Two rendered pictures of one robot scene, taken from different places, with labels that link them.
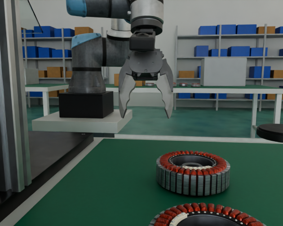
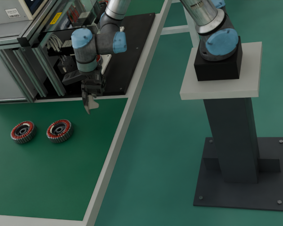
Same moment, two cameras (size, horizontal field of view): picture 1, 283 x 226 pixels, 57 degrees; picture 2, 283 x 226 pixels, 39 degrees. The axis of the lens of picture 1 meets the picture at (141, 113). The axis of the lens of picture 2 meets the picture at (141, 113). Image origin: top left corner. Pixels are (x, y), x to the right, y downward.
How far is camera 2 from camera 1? 1.94 m
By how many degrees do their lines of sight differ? 101
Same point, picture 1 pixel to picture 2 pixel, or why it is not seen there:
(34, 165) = (77, 90)
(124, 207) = (52, 119)
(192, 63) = not seen: outside the picture
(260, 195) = (46, 150)
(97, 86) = (204, 54)
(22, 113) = (53, 80)
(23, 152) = (58, 88)
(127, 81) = not seen: hidden behind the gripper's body
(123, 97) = not seen: hidden behind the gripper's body
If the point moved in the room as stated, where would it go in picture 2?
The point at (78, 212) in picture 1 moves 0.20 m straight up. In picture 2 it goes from (53, 110) to (33, 78)
